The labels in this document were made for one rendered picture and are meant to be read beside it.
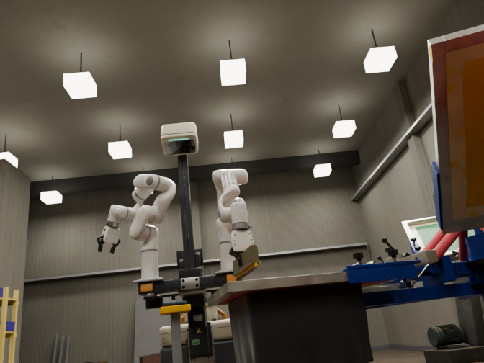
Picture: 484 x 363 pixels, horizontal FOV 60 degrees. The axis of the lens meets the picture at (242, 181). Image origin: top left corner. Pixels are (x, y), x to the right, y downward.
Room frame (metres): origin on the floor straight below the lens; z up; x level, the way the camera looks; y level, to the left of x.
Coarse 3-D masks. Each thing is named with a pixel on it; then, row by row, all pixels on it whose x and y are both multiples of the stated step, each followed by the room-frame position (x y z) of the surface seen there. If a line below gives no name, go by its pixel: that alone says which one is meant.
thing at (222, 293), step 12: (300, 276) 1.66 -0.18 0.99; (312, 276) 1.67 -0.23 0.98; (324, 276) 1.68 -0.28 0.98; (336, 276) 1.69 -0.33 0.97; (228, 288) 1.59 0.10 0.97; (240, 288) 1.60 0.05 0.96; (252, 288) 1.61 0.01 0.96; (264, 288) 1.62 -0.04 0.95; (276, 288) 1.65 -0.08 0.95; (216, 300) 1.88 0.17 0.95
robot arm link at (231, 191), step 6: (228, 186) 2.01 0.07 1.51; (234, 186) 2.01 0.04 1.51; (228, 192) 1.99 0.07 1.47; (234, 192) 2.01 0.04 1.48; (222, 198) 1.97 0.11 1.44; (228, 198) 2.02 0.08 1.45; (234, 198) 2.05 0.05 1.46; (222, 204) 1.96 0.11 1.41; (222, 210) 1.93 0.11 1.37; (228, 210) 1.94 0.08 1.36; (222, 216) 1.94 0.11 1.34; (228, 216) 1.94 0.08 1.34; (222, 222) 1.97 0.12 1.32; (228, 222) 1.97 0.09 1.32
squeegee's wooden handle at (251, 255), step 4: (248, 248) 1.74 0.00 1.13; (252, 248) 1.71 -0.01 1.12; (256, 248) 1.71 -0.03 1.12; (244, 252) 1.82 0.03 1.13; (248, 252) 1.74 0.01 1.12; (252, 252) 1.71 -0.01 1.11; (256, 252) 1.71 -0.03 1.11; (244, 256) 1.83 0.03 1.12; (248, 256) 1.75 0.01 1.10; (252, 256) 1.71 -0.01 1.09; (256, 256) 1.71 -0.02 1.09; (236, 260) 2.00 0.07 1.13; (244, 260) 1.84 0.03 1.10; (248, 260) 1.76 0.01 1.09; (252, 260) 1.71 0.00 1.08; (256, 260) 1.71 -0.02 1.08; (236, 264) 2.01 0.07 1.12; (236, 268) 2.02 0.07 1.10
